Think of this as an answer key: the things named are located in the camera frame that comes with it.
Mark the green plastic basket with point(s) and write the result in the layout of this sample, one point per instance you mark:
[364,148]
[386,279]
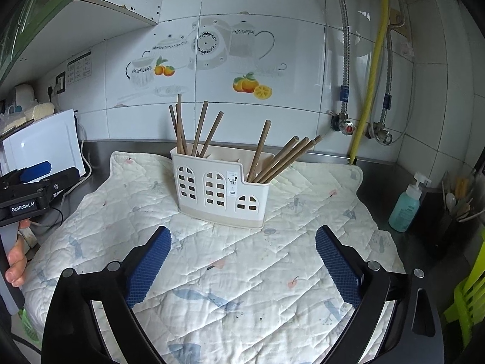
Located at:
[29,324]

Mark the printed wall label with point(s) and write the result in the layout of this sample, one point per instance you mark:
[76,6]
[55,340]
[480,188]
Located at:
[79,67]

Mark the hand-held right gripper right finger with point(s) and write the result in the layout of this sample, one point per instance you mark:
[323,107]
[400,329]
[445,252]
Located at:
[337,269]

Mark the black cutlery holder with spoons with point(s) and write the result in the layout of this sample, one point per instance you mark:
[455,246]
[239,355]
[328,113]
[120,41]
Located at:
[451,231]

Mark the red knob water valve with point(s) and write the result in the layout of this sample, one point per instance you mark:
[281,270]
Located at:
[345,126]

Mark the white quilted mat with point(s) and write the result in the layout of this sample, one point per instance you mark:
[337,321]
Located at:
[246,273]

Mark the green plastic chair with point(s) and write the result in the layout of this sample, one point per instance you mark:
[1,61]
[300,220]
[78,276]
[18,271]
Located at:
[468,303]

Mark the chrome water valve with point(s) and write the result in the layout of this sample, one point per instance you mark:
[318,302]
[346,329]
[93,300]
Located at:
[380,134]

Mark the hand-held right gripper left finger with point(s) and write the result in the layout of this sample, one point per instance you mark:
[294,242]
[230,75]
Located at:
[149,269]

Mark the clear plastic food bag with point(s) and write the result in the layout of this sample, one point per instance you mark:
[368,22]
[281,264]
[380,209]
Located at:
[30,115]

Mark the green wall cabinet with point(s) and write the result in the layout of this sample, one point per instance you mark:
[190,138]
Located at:
[34,15]

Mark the small wall sticker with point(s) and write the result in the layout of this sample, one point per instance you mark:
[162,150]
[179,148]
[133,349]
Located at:
[408,50]

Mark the white plastic utensil holder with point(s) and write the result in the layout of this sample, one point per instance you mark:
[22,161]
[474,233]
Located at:
[212,189]

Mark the person's left hand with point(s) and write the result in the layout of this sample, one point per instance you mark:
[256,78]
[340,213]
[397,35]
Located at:
[17,267]

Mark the blue soap pump bottle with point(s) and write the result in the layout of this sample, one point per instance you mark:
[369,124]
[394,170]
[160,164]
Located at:
[404,208]

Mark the white countertop appliance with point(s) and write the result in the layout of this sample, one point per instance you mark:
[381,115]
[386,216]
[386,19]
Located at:
[41,144]

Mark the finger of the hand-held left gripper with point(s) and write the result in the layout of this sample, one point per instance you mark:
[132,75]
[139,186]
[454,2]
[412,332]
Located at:
[60,180]
[36,170]

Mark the black wall socket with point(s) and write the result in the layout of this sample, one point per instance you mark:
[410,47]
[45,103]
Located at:
[60,82]

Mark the white plastic kettle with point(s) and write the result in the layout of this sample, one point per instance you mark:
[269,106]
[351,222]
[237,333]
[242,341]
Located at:
[22,96]

